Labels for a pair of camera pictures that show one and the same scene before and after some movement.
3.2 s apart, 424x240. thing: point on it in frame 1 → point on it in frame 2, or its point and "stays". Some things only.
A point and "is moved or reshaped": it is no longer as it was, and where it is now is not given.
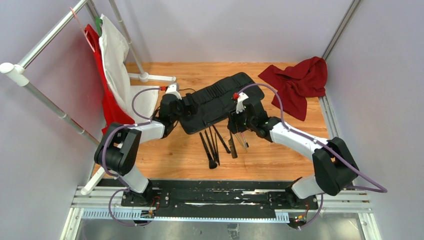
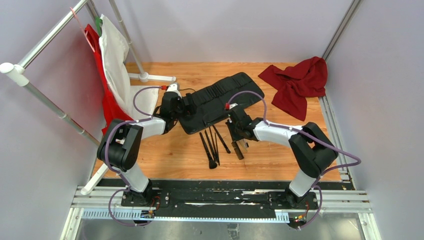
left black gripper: (179, 101) stays
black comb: (232, 147) is moved or reshaped
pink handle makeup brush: (246, 143) stays
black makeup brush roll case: (215, 102) stays
